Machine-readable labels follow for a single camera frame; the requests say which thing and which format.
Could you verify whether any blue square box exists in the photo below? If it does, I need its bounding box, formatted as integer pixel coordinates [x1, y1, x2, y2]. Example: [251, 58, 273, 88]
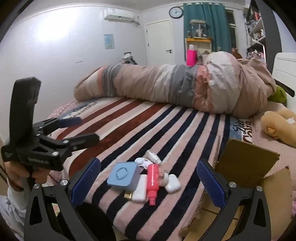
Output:
[107, 162, 142, 191]

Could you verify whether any rolled pink grey duvet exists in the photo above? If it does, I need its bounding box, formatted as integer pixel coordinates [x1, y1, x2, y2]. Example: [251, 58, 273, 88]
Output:
[74, 51, 277, 116]

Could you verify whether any glass display case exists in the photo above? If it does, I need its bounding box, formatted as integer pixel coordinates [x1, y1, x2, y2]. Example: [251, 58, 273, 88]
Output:
[190, 20, 207, 39]

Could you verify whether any pink spray bottle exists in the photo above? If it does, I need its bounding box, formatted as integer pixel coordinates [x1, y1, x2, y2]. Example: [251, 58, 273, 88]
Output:
[146, 163, 161, 206]

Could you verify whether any dark bookshelf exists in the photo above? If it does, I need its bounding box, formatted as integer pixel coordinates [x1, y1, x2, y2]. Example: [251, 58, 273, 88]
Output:
[243, 0, 284, 65]

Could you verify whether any silver tube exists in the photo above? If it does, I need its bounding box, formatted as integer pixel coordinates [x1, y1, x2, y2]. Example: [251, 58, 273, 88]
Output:
[146, 150, 162, 164]

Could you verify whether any teal curtain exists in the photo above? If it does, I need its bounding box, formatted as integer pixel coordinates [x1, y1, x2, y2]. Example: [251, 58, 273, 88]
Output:
[183, 3, 232, 52]

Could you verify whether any striped fleece blanket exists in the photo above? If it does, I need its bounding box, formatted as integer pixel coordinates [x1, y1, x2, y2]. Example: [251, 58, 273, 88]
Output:
[46, 96, 255, 241]

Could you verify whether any green plush toy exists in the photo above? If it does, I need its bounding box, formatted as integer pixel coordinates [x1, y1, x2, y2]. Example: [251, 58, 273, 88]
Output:
[267, 85, 287, 103]

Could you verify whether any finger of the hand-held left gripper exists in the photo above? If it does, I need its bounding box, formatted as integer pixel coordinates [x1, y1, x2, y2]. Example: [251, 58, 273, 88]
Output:
[55, 133, 100, 151]
[32, 116, 82, 135]

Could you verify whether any white bed headboard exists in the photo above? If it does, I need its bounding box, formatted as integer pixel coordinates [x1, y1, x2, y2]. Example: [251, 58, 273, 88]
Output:
[270, 52, 296, 109]

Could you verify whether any white air conditioner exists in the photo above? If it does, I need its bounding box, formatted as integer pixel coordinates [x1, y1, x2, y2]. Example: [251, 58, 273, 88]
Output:
[104, 8, 140, 25]

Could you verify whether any white door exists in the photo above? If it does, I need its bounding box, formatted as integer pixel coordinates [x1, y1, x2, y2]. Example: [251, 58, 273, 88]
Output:
[145, 20, 174, 66]

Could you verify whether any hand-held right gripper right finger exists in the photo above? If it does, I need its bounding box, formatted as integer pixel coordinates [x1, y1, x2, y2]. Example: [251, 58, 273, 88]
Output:
[196, 159, 272, 241]

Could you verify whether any cardboard box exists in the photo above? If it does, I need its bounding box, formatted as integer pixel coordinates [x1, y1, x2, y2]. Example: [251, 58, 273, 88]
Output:
[180, 138, 293, 241]

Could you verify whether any white rectangular case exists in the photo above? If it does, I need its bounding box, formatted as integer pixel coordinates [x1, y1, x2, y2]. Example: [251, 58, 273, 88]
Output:
[132, 174, 148, 203]

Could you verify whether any window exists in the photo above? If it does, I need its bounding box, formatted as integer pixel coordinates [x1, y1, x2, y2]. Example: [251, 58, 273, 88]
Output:
[225, 9, 237, 50]

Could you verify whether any yellow shelf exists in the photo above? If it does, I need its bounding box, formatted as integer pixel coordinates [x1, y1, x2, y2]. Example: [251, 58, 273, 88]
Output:
[185, 37, 213, 62]

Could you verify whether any white earbuds case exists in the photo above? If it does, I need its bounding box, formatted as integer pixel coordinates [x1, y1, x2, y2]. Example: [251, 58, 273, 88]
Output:
[165, 174, 181, 193]

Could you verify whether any person's left forearm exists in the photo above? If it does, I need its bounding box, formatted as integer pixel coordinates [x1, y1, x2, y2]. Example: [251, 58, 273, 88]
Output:
[0, 184, 31, 241]

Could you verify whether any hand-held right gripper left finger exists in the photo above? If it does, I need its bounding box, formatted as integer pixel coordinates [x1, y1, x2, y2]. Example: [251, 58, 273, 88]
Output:
[23, 157, 116, 241]

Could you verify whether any person's left hand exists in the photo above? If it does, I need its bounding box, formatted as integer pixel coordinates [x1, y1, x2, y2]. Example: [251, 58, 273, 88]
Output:
[2, 161, 50, 192]

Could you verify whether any small blue wall poster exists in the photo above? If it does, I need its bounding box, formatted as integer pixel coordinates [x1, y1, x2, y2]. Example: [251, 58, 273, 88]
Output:
[104, 34, 115, 49]

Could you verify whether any pink bag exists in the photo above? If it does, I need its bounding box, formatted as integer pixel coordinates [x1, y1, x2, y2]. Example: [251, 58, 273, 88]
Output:
[187, 49, 197, 67]

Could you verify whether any small white handheld device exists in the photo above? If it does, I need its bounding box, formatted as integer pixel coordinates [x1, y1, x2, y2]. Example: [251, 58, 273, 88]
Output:
[134, 157, 153, 169]

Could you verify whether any round wall clock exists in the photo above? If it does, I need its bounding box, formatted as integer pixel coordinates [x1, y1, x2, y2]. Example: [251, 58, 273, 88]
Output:
[169, 6, 184, 19]

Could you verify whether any tan plush toy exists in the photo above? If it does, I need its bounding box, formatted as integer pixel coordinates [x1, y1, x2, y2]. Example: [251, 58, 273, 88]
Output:
[261, 108, 296, 147]

